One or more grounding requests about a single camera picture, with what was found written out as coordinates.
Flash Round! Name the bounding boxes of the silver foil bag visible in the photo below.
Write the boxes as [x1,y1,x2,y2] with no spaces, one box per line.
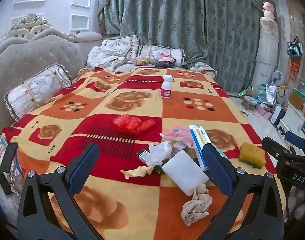
[258,84,278,105]

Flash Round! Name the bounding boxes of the green patterned curtain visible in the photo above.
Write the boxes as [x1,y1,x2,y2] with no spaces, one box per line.
[99,0,264,93]

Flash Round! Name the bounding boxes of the white foam block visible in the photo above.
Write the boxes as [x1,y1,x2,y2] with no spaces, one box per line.
[162,149,210,196]

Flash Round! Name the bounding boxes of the pink plush toy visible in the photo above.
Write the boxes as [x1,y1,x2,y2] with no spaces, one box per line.
[261,1,276,19]

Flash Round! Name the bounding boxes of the striped tote bag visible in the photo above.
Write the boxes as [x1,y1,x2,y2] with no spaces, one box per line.
[287,36,303,58]

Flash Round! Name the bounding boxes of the red plastic bag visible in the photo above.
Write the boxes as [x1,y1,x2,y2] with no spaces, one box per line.
[113,114,155,136]

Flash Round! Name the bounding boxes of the white pink pill bottle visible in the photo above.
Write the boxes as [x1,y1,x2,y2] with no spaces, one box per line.
[161,74,173,98]

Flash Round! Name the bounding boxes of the small red hanging decoration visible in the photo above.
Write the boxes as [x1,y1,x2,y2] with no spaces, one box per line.
[289,56,302,81]

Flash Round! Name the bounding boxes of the lace covered bed end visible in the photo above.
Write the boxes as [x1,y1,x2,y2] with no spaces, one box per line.
[189,61,218,78]

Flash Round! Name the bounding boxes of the square embroidered fringed cushion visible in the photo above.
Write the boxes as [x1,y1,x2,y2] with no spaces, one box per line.
[101,35,139,63]

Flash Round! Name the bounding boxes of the white tissue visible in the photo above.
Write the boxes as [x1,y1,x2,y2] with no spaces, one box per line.
[148,141,173,167]

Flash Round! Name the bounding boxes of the wide embroidered fringed cushion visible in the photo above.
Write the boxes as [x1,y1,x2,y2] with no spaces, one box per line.
[139,44,185,68]

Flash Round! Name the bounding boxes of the white blue plastic bag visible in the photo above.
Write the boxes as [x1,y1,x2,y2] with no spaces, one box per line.
[271,70,284,86]

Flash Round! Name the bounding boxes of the grey tufted headboard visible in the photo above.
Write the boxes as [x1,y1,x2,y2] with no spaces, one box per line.
[0,14,88,133]

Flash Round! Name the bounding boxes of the striped embroidered pillow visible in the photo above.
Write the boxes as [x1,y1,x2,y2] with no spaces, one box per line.
[5,64,72,121]

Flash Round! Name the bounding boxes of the large beige tissue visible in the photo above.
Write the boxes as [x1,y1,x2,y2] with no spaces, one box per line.
[181,184,213,227]

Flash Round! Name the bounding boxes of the lace covered standing air conditioner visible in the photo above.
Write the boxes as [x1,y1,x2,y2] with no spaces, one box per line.
[255,17,279,90]

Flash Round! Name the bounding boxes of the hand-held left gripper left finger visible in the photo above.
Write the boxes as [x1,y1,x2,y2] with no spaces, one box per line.
[18,142,100,240]

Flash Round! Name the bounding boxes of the yellow sponge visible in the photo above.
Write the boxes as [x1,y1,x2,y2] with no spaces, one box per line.
[239,142,266,169]

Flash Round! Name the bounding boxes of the small beige tissue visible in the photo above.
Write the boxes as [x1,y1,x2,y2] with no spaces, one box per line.
[120,165,155,179]

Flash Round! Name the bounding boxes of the green snack bag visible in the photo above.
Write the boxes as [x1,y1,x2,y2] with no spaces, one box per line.
[237,87,253,98]

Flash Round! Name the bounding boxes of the small green box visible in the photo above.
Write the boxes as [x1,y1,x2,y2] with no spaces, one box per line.
[137,149,164,173]

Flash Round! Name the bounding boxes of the white navy bag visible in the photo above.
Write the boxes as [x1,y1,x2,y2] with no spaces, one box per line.
[271,105,287,126]

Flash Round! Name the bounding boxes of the brown gift bag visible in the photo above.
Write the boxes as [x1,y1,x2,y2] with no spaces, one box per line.
[289,87,305,110]

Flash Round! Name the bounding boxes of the white lace bed sheet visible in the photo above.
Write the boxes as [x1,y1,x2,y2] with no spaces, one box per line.
[0,130,25,230]

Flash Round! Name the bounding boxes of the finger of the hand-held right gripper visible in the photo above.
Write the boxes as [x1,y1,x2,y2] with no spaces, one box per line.
[285,131,305,153]
[262,136,296,164]

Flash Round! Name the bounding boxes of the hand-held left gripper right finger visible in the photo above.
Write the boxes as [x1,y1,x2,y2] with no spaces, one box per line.
[200,143,285,240]

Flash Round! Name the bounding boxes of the small wooden stool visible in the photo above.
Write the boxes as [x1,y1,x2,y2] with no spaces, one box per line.
[240,95,258,111]

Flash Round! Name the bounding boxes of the pink and grey clothes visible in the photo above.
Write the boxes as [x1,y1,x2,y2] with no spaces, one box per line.
[155,52,177,68]

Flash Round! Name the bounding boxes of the white tv cabinet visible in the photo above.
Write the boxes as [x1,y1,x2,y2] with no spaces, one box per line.
[279,100,305,153]

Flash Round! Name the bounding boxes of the pink plastic bag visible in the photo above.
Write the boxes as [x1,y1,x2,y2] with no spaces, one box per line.
[159,125,194,150]

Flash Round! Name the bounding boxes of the white teal medicine box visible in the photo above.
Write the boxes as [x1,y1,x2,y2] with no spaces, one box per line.
[188,125,228,172]

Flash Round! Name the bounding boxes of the white folded quilt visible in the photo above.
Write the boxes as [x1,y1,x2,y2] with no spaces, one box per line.
[86,46,128,71]

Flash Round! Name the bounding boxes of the orange red printed blanket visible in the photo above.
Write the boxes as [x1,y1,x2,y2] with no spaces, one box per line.
[1,66,286,240]

